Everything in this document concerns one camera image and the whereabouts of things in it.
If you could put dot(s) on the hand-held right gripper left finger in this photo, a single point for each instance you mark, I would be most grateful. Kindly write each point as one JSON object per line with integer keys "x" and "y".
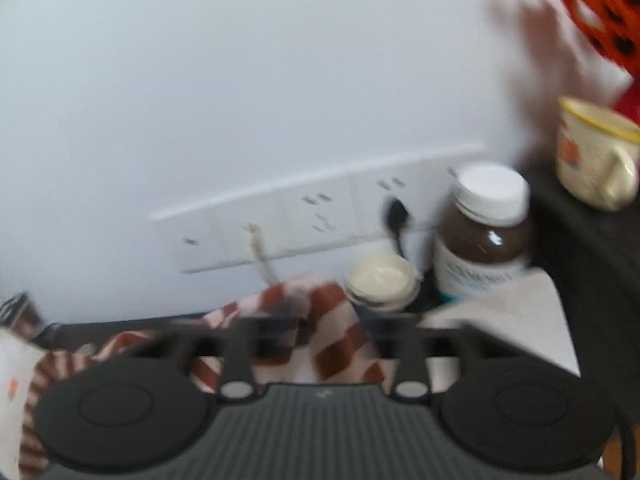
{"x": 245, "y": 345}

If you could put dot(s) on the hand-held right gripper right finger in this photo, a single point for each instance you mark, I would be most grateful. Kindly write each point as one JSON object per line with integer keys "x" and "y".
{"x": 400, "y": 345}

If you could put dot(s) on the brown white striped shirt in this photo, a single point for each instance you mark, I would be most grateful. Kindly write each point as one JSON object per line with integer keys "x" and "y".
{"x": 330, "y": 330}

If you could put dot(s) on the small cream bowl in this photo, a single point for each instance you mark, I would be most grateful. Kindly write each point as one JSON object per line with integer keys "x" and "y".
{"x": 382, "y": 280}

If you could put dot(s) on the white printed mat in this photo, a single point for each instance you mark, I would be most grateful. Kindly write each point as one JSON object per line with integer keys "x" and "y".
{"x": 505, "y": 315}

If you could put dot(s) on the black power plug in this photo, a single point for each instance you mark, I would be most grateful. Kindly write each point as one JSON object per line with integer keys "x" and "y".
{"x": 397, "y": 220}

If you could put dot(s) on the brown bottle with white cap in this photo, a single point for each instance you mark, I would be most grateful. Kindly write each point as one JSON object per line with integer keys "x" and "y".
{"x": 482, "y": 240}

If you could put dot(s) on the black cabinet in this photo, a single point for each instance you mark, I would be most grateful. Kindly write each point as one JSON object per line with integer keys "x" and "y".
{"x": 595, "y": 280}

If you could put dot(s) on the dark brown box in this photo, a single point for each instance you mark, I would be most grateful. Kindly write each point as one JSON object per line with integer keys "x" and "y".
{"x": 17, "y": 312}

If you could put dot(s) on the cream mug with yellow rim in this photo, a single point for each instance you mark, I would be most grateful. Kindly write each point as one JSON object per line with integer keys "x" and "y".
{"x": 595, "y": 155}

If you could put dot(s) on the orange black spotted bag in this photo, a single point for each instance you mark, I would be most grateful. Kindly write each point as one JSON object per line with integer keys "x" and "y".
{"x": 605, "y": 5}

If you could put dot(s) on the white wall socket panel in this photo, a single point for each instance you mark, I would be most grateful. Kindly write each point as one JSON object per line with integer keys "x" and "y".
{"x": 320, "y": 212}

